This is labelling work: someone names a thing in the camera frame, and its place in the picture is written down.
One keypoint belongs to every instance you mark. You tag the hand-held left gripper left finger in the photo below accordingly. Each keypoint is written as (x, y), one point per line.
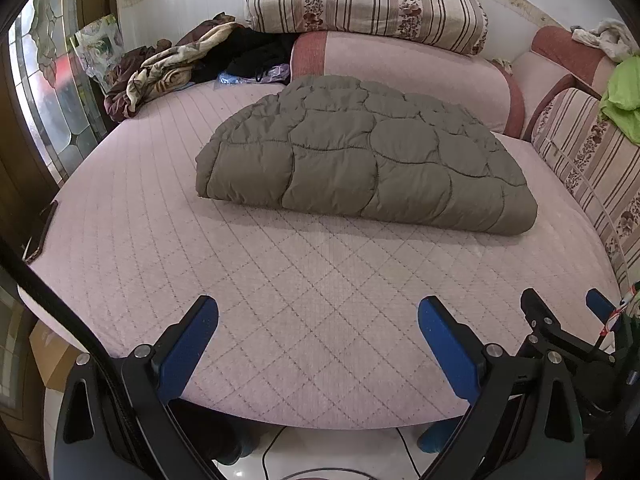
(192, 340)

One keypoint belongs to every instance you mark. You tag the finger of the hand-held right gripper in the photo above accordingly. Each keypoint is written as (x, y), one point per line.
(600, 305)
(542, 317)

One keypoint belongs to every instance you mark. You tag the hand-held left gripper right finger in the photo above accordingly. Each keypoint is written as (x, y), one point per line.
(447, 345)

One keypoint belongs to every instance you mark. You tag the grey-green quilted blanket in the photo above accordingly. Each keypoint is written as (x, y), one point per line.
(360, 160)

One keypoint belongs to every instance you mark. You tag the pink quilted bed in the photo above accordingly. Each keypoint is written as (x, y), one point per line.
(250, 280)

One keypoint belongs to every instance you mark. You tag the blue slipper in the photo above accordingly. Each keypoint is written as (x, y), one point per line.
(435, 440)

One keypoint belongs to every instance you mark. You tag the dark slipper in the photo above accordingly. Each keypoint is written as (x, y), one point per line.
(230, 440)

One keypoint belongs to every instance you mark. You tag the cardboard box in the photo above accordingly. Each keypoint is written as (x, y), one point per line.
(47, 350)

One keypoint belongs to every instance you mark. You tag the narrow striped floral pillow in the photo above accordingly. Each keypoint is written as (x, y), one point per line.
(585, 155)

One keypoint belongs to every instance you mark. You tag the green cloth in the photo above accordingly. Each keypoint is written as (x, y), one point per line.
(622, 90)

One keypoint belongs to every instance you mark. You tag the pink bolster with red trim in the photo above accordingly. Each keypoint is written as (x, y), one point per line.
(555, 60)

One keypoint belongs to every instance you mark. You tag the white cloth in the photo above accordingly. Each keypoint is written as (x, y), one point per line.
(607, 37)

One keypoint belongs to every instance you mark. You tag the brown patterned blanket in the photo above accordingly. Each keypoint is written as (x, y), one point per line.
(160, 70)

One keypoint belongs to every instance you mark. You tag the blue purple plastic bag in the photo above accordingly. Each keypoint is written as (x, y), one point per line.
(260, 76)

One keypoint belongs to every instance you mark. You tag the stained glass wooden door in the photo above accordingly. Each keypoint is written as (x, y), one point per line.
(60, 100)

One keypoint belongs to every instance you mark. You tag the pink rolled bolster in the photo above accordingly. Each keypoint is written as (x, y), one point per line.
(400, 65)

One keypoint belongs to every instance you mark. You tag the dark cloth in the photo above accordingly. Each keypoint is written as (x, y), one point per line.
(250, 50)

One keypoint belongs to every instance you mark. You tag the floral printed plastic bag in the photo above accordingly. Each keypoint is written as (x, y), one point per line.
(100, 42)

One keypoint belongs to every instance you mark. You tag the large striped floral pillow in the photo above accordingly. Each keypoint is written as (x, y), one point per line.
(360, 0)

